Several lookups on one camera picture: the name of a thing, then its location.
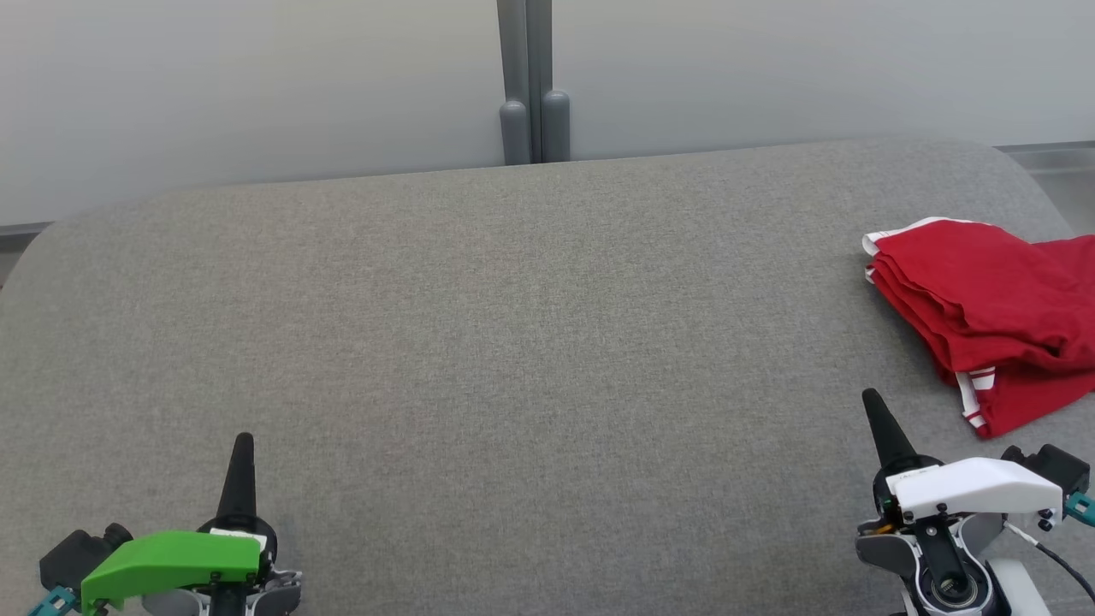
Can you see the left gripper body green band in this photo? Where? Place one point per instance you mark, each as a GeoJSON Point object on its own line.
{"type": "Point", "coordinates": [171, 560]}

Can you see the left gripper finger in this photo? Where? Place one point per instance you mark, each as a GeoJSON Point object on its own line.
{"type": "Point", "coordinates": [238, 479]}

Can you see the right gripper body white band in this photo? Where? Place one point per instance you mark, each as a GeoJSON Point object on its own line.
{"type": "Point", "coordinates": [975, 488]}

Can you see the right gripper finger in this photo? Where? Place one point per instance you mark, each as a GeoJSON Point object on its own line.
{"type": "Point", "coordinates": [888, 432]}

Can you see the red jersey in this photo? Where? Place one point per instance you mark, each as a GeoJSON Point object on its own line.
{"type": "Point", "coordinates": [967, 282]}

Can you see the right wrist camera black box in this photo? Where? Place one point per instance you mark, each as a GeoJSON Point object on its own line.
{"type": "Point", "coordinates": [1052, 466]}

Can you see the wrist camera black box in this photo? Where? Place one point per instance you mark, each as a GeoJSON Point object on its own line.
{"type": "Point", "coordinates": [1052, 466]}
{"type": "Point", "coordinates": [77, 552]}

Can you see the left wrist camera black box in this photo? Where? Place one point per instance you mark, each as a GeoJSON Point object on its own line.
{"type": "Point", "coordinates": [77, 552]}

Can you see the grey partition base rail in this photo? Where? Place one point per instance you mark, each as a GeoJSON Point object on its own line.
{"type": "Point", "coordinates": [21, 235]}
{"type": "Point", "coordinates": [1056, 158]}

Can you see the grey cylindrical post cap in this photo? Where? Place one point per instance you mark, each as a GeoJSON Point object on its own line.
{"type": "Point", "coordinates": [555, 124]}
{"type": "Point", "coordinates": [514, 133]}

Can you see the grey partition frame post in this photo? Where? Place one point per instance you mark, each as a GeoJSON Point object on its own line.
{"type": "Point", "coordinates": [523, 51]}

